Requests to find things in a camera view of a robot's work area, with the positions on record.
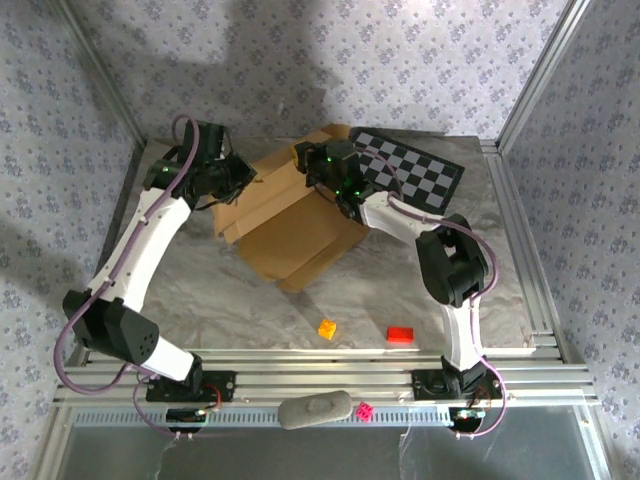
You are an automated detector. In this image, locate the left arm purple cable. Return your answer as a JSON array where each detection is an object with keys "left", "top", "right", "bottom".
[{"left": 52, "top": 114, "right": 221, "bottom": 442}]

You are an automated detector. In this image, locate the right small circuit board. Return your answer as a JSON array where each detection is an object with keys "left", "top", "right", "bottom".
[{"left": 448, "top": 405, "right": 487, "bottom": 432}]

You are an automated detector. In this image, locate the brown cardboard box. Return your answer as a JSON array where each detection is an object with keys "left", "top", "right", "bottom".
[{"left": 212, "top": 123, "right": 369, "bottom": 294}]

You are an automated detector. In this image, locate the grey slotted cable duct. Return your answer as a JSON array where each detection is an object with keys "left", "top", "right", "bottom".
[{"left": 69, "top": 405, "right": 454, "bottom": 430}]

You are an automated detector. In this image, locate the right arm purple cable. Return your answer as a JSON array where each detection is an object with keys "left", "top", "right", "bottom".
[{"left": 352, "top": 144, "right": 509, "bottom": 441}]

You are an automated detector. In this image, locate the aluminium side rail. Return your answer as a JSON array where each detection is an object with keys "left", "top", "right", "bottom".
[{"left": 482, "top": 139, "right": 571, "bottom": 364}]

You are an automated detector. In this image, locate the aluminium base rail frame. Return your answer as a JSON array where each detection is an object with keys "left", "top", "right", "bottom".
[{"left": 52, "top": 347, "right": 601, "bottom": 407}]

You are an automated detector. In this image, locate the left aluminium corner post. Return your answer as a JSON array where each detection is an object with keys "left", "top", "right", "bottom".
[{"left": 49, "top": 0, "right": 149, "bottom": 146}]

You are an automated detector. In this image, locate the aluminium corner post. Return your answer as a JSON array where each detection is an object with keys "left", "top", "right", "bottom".
[
  {"left": 494, "top": 0, "right": 594, "bottom": 147},
  {"left": 49, "top": 0, "right": 149, "bottom": 146}
]

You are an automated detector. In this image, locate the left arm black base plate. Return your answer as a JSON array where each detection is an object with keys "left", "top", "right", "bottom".
[{"left": 145, "top": 369, "right": 237, "bottom": 404}]

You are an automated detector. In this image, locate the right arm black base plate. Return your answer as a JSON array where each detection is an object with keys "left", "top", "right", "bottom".
[{"left": 411, "top": 368, "right": 503, "bottom": 401}]

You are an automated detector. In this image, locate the grey oval stone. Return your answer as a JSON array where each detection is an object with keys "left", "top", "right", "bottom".
[{"left": 277, "top": 390, "right": 352, "bottom": 430}]

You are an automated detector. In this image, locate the grey metal panel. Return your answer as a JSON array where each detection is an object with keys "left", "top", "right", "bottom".
[{"left": 59, "top": 427, "right": 601, "bottom": 480}]

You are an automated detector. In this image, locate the right aluminium corner post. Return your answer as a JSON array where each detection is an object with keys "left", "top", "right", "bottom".
[{"left": 494, "top": 0, "right": 594, "bottom": 147}]

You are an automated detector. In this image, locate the black white checkerboard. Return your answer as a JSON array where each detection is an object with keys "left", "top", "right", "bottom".
[{"left": 348, "top": 127, "right": 465, "bottom": 210}]

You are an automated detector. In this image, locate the left small circuit board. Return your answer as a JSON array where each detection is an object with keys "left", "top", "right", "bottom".
[{"left": 166, "top": 407, "right": 208, "bottom": 434}]

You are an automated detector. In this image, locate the small circuit board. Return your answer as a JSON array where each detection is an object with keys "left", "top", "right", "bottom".
[
  {"left": 448, "top": 405, "right": 487, "bottom": 432},
  {"left": 166, "top": 407, "right": 208, "bottom": 434}
]

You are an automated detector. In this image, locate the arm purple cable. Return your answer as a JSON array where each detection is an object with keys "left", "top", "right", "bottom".
[
  {"left": 52, "top": 114, "right": 221, "bottom": 442},
  {"left": 352, "top": 144, "right": 509, "bottom": 441}
]

